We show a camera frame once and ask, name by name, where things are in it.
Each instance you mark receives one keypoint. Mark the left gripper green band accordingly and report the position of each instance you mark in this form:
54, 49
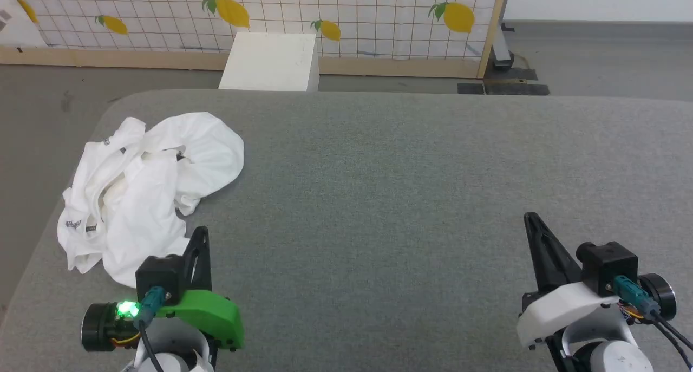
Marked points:
208, 313

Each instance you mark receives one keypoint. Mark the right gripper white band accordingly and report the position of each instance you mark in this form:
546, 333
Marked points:
557, 307

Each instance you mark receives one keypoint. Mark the white t-shirt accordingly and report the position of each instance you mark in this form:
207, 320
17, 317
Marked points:
157, 166

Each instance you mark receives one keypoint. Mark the grey fabric sofa seat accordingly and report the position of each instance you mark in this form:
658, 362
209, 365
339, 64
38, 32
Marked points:
406, 198

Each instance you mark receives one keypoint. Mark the white rectangular box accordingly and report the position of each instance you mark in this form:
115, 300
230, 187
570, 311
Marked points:
270, 60

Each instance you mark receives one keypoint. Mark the grey metal stand foot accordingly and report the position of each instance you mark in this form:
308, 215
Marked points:
502, 50

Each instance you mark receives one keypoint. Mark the white lemon print side panel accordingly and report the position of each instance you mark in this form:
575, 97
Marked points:
19, 20

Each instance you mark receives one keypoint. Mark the lemon print grid cloth panel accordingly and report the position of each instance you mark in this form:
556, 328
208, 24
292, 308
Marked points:
379, 14

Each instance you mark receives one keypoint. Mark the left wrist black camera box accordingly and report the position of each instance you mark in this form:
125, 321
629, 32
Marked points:
159, 277

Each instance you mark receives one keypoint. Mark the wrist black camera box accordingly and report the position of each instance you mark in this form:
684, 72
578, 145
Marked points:
159, 277
609, 266

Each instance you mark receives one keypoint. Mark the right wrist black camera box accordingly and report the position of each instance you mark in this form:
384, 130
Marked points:
609, 266

